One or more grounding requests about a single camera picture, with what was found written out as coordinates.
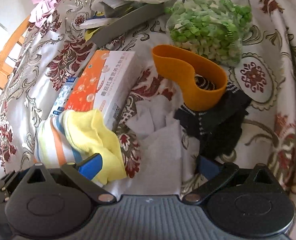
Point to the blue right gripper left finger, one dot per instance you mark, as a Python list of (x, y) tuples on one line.
[(91, 166)]

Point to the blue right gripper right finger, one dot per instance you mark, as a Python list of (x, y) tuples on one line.
[(208, 168)]

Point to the striped yellow blue towel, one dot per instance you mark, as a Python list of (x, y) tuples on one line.
[(75, 136)]

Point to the black striped sock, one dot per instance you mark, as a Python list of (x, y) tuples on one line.
[(219, 128)]

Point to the white tissue paper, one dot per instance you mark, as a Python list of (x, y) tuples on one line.
[(159, 156)]

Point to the floral satin bed cover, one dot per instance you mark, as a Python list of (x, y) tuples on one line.
[(266, 73)]

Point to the orange white tissue box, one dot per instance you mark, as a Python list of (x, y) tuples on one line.
[(104, 84)]

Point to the bag of green foam pieces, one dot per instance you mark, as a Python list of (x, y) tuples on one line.
[(213, 29)]

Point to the grey tray with cartoon picture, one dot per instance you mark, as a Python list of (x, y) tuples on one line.
[(115, 17)]

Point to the wooden chair frame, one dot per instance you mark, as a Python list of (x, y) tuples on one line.
[(16, 38)]

